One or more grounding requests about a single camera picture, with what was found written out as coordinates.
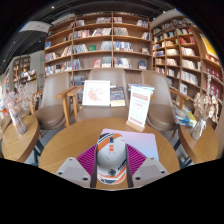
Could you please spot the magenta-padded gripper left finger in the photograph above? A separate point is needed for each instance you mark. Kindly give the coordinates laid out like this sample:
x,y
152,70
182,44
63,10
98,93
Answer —
x,y
87,161

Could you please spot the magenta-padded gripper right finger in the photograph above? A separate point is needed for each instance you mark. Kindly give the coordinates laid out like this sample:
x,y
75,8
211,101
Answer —
x,y
136,161

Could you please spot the white and orange computer mouse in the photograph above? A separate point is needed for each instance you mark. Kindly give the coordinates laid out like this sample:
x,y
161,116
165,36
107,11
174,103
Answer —
x,y
111,156

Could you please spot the blue-pink gradient mouse pad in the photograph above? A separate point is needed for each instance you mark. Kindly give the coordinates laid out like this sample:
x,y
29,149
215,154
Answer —
x,y
143,141

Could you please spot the white sign in wooden base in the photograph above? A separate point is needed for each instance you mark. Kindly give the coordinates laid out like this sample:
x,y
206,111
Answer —
x,y
139,106

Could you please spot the beige armchair with wooden arms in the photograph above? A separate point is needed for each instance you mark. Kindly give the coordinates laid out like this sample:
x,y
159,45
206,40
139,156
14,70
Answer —
x,y
161,106
106,74
53,103

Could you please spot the round wooden side table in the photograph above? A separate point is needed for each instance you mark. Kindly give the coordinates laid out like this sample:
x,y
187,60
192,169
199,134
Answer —
x,y
20,143
200,148

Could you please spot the stack of books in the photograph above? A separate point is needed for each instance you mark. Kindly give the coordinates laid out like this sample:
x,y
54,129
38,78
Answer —
x,y
185,117

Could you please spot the dark cover book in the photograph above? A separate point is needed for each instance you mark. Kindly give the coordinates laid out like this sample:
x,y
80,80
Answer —
x,y
117,96

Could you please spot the white framed floral picture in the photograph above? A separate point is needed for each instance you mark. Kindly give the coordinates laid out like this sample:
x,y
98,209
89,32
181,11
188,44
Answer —
x,y
96,93

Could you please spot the glass vase with dried flowers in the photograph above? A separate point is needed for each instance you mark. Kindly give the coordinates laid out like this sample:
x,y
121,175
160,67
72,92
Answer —
x,y
198,128
18,123

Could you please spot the distant wooden bookshelf unit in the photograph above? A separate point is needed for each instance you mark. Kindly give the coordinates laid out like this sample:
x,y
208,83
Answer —
x,y
24,68

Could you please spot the angled wooden bookshelf unit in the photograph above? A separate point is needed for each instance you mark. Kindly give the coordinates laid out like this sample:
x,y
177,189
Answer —
x,y
181,50

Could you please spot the wide wooden bookshelf unit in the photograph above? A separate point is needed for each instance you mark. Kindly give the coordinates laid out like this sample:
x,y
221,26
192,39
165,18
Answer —
x,y
96,36

